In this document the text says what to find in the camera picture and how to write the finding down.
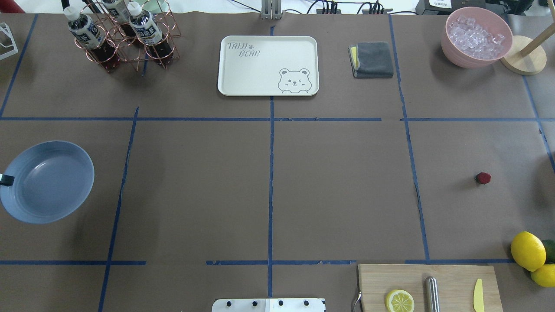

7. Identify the yellow plastic knife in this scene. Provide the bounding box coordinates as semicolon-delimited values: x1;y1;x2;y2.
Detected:
473;278;484;312

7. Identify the wooden stand with pole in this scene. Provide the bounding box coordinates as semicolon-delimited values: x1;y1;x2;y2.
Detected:
501;23;555;75

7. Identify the tea bottle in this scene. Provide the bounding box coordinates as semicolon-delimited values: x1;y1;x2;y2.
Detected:
101;0;137;38
127;1;174;68
63;6;120;72

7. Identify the copper wire bottle rack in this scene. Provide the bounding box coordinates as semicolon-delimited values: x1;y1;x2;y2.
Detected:
75;0;181;65

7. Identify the large yellow lemon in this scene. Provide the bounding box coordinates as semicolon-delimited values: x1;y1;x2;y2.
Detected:
510;231;546;272

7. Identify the left tea bottle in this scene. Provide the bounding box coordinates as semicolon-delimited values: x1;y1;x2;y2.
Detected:
63;6;120;72

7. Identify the red strawberry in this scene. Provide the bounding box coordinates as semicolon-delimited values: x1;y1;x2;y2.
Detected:
474;172;492;185

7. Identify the aluminium frame post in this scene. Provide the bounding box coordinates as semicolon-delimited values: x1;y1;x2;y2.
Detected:
261;0;283;20

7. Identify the small yellow lemon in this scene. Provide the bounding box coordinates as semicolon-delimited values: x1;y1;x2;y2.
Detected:
530;264;555;288

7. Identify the wooden cutting board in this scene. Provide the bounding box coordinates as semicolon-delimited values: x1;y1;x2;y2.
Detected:
358;264;503;312

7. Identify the lemon half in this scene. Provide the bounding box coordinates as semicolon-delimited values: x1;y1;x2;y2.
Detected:
385;289;415;312

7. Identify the green lime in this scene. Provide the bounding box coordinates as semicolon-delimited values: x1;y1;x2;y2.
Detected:
541;239;555;264

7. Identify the cream bear tray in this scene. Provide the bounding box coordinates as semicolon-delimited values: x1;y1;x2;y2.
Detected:
217;36;320;96

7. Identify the pink bowl with ice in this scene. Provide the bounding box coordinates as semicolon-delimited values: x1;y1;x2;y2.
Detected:
441;6;513;68

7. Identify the back tea bottle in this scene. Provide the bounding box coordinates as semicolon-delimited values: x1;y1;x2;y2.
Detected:
101;0;137;38

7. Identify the blue round plate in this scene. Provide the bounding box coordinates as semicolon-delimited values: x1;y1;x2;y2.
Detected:
1;140;95;224

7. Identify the white wire cup rack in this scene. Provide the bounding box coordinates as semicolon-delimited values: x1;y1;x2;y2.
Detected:
0;23;19;60

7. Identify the grey folded cloth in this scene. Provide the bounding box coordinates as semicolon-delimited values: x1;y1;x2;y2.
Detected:
348;42;394;79

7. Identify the front tea bottle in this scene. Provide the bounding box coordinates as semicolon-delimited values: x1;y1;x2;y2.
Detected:
127;1;174;68

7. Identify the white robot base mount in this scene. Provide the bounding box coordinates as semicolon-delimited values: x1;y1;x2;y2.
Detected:
212;298;326;312

